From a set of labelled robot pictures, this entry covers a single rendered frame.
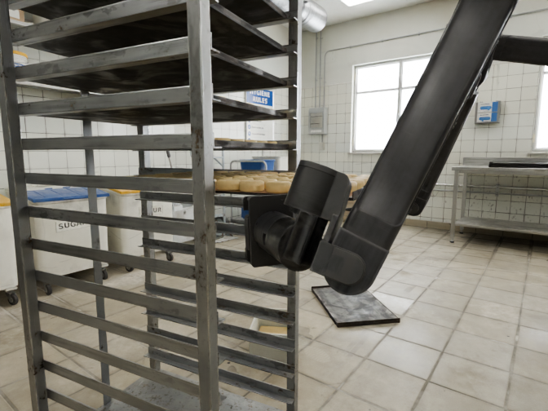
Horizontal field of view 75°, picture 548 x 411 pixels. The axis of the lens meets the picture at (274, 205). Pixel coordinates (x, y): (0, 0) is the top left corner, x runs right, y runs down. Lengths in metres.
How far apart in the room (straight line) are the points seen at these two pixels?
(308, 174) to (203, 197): 0.31
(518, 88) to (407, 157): 4.89
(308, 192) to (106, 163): 3.55
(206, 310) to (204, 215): 0.19
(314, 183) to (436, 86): 0.17
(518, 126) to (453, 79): 4.80
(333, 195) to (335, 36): 5.78
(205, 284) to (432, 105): 0.51
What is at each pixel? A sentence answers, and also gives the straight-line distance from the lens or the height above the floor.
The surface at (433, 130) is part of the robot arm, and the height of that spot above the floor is 1.05.
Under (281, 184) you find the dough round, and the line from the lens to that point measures 0.67.
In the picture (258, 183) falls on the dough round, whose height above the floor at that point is 0.97.
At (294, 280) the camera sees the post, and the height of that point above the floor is 0.64.
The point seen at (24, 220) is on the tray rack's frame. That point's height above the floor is 0.85.
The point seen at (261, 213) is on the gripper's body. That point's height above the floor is 0.94.
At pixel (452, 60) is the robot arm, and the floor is 1.12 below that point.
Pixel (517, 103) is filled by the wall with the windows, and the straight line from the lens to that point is 5.26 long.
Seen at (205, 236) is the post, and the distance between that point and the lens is 0.70.
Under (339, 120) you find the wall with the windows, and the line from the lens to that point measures 5.87.
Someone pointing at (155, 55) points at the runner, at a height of 1.22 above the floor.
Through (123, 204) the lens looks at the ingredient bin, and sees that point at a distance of 3.27.
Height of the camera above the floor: 1.03
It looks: 8 degrees down
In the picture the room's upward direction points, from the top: straight up
